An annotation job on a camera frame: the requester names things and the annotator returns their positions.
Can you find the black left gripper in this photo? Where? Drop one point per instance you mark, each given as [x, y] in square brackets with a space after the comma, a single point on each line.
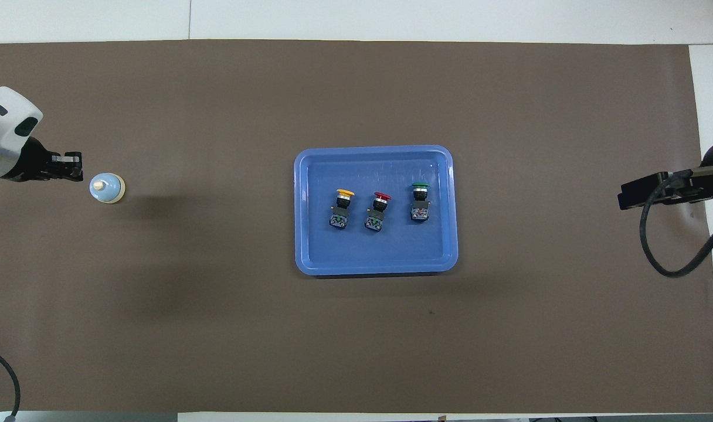
[37, 164]

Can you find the green push button switch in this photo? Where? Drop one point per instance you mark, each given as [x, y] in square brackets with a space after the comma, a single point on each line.
[420, 205]

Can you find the red push button switch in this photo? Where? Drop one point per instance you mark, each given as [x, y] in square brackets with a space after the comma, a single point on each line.
[377, 214]

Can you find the yellow push button switch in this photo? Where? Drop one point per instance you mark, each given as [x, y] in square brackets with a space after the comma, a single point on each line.
[340, 211]

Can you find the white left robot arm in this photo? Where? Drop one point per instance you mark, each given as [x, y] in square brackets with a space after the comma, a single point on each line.
[4, 117]

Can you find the light blue call bell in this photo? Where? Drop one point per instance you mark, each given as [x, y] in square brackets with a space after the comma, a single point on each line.
[106, 189]

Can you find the blue plastic tray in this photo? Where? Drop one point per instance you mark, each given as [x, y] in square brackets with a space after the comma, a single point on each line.
[377, 252]

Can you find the brown paper table mat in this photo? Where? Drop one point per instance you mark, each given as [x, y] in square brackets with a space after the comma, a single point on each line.
[216, 328]

